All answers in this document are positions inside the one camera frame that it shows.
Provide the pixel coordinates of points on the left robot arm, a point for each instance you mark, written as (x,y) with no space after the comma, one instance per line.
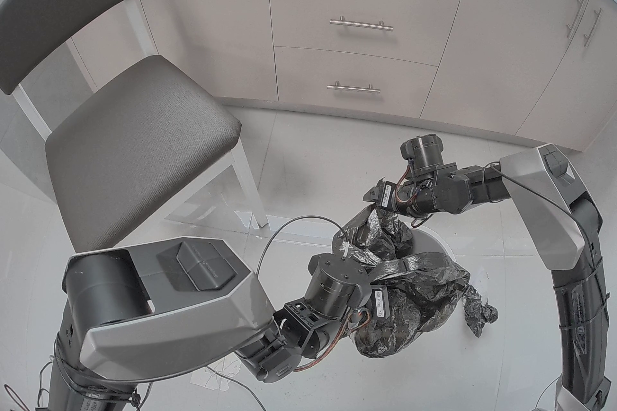
(168,312)

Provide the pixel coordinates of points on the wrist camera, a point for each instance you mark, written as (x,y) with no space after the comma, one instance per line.
(381,303)
(383,196)

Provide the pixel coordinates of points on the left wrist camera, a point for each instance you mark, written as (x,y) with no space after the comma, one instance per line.
(381,303)

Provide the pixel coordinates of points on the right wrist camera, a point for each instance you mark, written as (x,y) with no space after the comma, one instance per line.
(383,196)

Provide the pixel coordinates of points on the crumpled black plastic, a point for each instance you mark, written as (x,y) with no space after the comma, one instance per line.
(479,310)

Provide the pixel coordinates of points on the dark grey white-framed chair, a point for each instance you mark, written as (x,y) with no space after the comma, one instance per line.
(135,149)

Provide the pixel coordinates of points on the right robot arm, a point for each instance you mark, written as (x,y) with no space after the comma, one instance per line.
(544,207)

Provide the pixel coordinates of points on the black plastic bag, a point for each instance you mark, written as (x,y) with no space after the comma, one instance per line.
(409,303)

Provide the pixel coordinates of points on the white trash bin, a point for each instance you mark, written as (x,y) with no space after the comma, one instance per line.
(434,245)

